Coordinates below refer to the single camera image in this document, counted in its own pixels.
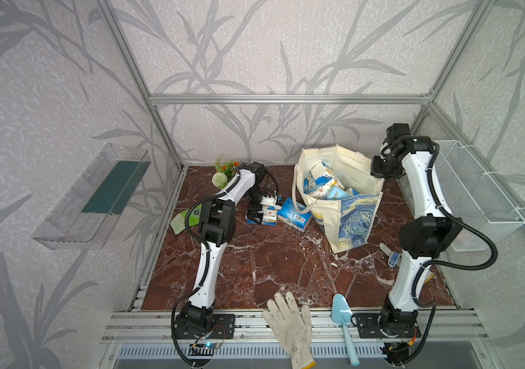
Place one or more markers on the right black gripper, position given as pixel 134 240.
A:
pixel 375 171

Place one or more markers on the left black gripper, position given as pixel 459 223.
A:
pixel 252 210

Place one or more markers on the orange blue tissue pack back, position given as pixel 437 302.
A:
pixel 267 215

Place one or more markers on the orange blue tissue pack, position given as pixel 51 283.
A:
pixel 320 181
pixel 267 215

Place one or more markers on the canvas bag with blue painting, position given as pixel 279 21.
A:
pixel 346 222

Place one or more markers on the light blue Vinda tissue pack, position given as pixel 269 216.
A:
pixel 336 193

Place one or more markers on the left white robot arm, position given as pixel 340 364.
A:
pixel 215 228

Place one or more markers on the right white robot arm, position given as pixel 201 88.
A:
pixel 432 231

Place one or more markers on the blue white upright tissue pack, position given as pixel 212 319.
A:
pixel 292 214

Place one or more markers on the artificial green flower plant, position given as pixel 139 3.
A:
pixel 225 172

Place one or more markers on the green black work glove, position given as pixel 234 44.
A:
pixel 178 222

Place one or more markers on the blue dotted white glove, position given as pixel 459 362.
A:
pixel 394 260

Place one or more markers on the white cotton glove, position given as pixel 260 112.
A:
pixel 292 327

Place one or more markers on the teal plastic trowel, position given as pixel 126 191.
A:
pixel 342 315

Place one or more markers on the white wire basket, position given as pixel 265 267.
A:
pixel 472 194

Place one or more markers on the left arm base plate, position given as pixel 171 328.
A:
pixel 217 326

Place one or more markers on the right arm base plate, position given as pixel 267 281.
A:
pixel 369 326

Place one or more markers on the clear plastic wall shelf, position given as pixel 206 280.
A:
pixel 87 215

